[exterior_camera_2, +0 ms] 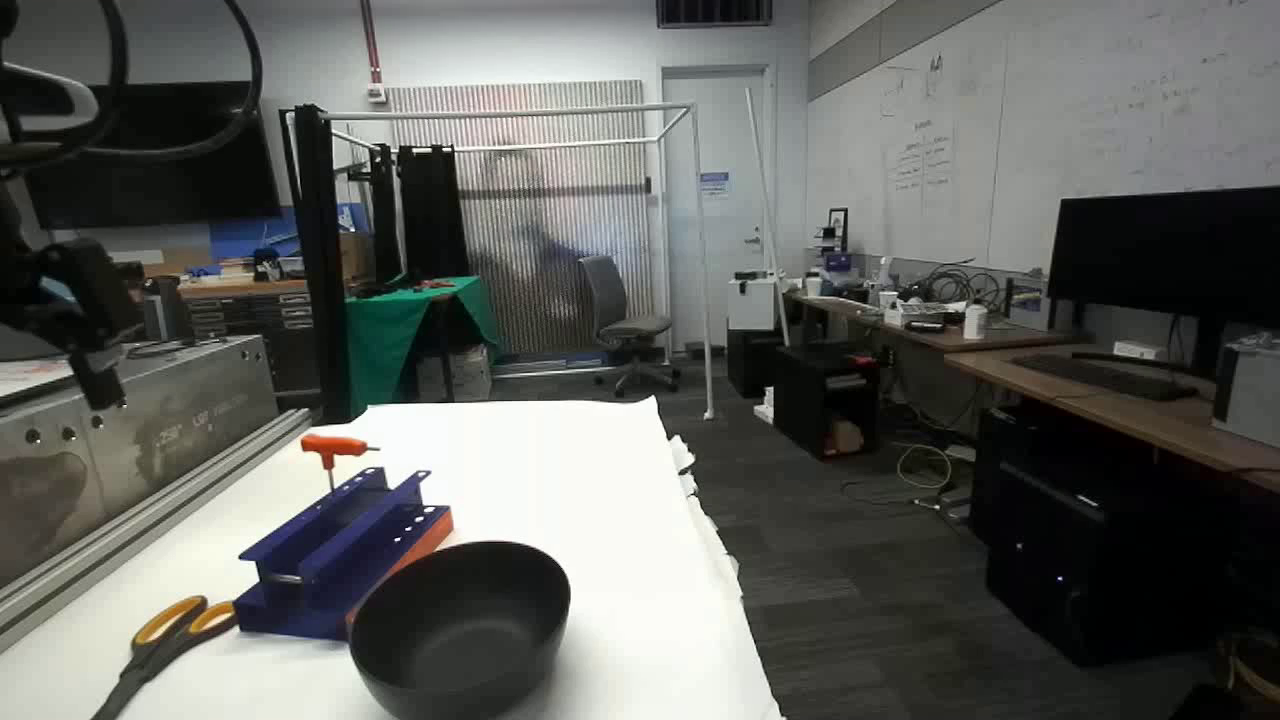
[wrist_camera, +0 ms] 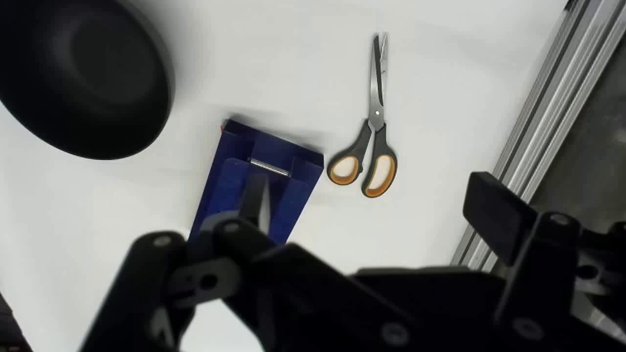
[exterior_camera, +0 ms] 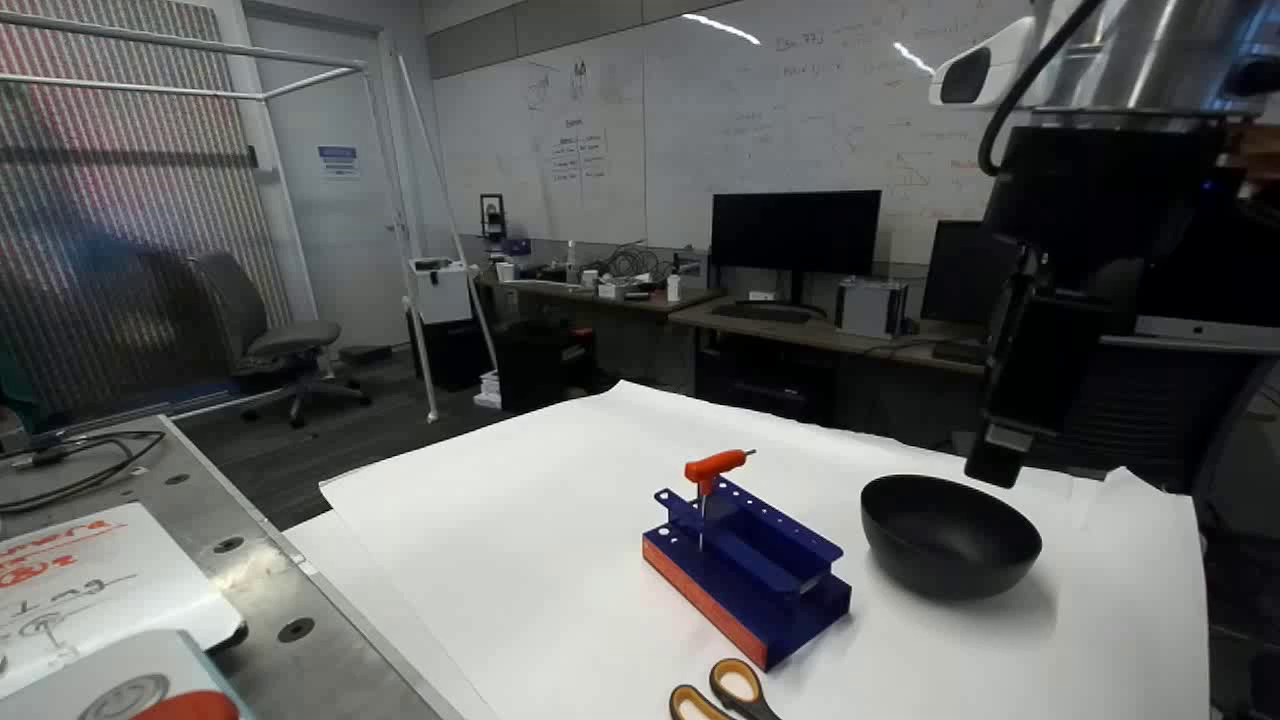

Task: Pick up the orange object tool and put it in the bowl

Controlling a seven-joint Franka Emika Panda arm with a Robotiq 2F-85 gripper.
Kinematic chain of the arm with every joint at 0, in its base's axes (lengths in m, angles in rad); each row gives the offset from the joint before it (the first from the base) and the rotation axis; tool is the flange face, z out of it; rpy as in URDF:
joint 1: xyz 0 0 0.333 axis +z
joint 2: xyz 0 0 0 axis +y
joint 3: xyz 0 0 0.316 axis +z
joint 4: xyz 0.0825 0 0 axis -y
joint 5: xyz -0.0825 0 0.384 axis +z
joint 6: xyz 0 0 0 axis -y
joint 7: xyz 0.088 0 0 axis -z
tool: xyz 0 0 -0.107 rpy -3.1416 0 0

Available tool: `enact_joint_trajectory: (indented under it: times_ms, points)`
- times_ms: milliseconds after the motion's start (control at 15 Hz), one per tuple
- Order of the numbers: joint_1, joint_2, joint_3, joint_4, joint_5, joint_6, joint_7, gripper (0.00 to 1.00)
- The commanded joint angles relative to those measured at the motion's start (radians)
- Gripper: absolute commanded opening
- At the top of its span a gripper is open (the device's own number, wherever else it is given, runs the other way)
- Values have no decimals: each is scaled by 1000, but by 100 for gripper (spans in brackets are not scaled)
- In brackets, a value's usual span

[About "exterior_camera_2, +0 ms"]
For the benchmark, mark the yellow handled scissors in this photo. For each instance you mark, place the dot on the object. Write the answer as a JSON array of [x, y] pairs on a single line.
[[167, 636]]

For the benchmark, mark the white table cloth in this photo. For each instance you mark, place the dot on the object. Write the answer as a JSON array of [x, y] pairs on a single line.
[[653, 630]]

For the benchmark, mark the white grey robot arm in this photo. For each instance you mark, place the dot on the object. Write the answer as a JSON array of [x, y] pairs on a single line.
[[49, 118]]

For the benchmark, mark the black computer monitor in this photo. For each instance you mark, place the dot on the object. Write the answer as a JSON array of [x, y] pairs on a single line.
[[1185, 252]]

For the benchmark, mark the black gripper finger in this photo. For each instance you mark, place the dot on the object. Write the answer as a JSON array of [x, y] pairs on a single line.
[[98, 377]]

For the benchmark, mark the black cabinet under desk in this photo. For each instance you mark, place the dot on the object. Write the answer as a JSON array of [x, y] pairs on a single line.
[[1105, 544]]

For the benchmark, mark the black vertical post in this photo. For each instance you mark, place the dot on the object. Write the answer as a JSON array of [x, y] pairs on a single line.
[[321, 252]]

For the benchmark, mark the grey office chair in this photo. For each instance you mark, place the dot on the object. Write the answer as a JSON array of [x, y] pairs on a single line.
[[625, 337]]

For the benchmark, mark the green cloth covered table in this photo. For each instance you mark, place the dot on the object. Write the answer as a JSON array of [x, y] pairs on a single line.
[[381, 328]]

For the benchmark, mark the grey metal machine block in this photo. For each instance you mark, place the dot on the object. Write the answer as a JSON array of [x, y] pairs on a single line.
[[71, 465]]

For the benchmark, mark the white door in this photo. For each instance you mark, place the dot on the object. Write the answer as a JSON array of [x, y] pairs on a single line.
[[732, 130]]

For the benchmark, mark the grey computer case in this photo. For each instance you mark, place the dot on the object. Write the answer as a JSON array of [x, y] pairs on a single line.
[[1248, 390]]

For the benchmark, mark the blue orange tool holder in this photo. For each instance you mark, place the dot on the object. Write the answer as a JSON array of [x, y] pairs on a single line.
[[316, 566]]

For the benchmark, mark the black keyboard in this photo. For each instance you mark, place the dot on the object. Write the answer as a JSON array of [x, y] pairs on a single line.
[[1117, 377]]

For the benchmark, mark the wooden desk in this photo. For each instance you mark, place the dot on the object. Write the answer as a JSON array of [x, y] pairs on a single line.
[[996, 357]]

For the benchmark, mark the white pipe frame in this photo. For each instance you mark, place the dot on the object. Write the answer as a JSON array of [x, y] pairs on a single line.
[[671, 112]]

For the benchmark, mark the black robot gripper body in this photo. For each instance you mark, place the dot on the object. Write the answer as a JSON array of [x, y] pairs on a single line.
[[75, 296]]

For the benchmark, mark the aluminium rail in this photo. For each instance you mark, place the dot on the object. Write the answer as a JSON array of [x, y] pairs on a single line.
[[87, 562]]

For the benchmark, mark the orange T-handle hex key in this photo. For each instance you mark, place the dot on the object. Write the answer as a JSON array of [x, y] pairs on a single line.
[[328, 449]]

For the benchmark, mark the black wall screen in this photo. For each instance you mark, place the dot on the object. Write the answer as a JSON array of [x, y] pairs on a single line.
[[177, 155]]

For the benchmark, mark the black bowl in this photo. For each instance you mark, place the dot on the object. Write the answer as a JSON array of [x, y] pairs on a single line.
[[462, 635]]

